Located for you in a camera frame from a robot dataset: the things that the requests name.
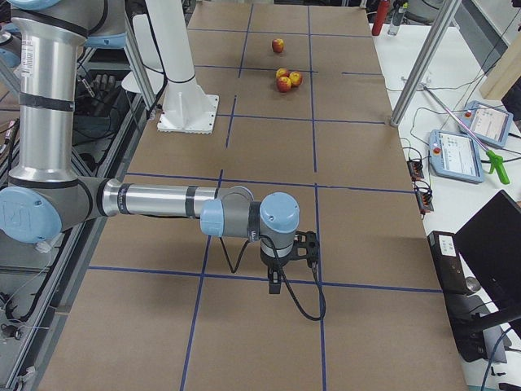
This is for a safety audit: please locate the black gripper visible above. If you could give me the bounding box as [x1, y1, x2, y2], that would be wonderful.
[260, 239, 298, 294]

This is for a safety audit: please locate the lone red yellow apple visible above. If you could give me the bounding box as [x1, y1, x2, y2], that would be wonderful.
[271, 38, 285, 54]

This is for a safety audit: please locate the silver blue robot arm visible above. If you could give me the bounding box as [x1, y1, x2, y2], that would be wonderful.
[1, 1, 300, 293]

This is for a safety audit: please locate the brown paper table cover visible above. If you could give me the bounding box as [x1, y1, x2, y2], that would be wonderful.
[40, 2, 466, 390]

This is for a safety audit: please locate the small orange electronics board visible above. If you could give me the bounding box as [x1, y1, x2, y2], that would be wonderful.
[406, 147, 424, 181]

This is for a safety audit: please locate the red yellow apple front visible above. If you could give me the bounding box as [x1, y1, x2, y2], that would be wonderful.
[276, 76, 292, 93]

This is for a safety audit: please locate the red yellow apple side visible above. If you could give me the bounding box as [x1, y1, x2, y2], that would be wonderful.
[288, 71, 303, 88]

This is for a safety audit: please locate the red yellow apple back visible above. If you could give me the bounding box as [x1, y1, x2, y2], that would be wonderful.
[275, 68, 290, 79]

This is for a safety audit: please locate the near blue teach pendant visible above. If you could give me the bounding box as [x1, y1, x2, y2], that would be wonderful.
[428, 130, 484, 183]

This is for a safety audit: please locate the blue teach pendant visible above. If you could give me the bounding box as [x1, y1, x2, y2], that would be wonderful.
[461, 100, 514, 148]
[428, 130, 484, 183]

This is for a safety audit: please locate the black monitor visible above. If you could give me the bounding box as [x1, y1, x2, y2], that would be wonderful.
[455, 190, 520, 310]

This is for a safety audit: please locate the far blue teach pendant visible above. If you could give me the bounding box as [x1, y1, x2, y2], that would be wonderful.
[461, 100, 514, 148]

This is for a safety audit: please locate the clear water bottle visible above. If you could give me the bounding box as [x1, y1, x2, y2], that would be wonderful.
[387, 0, 409, 36]

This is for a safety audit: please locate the red bottle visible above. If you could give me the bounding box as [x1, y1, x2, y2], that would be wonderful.
[371, 0, 390, 37]

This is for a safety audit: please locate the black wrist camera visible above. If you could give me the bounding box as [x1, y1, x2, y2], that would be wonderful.
[291, 231, 320, 263]

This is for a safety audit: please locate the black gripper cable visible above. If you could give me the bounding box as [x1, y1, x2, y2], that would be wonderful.
[218, 235, 327, 322]

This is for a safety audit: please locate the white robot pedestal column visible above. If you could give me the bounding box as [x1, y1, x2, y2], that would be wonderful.
[146, 1, 219, 134]

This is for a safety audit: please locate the green handled reacher grabber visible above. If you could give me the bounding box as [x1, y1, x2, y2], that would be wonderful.
[418, 83, 511, 185]

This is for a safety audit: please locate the aluminium frame post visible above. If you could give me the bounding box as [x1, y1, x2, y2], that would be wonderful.
[390, 0, 462, 127]

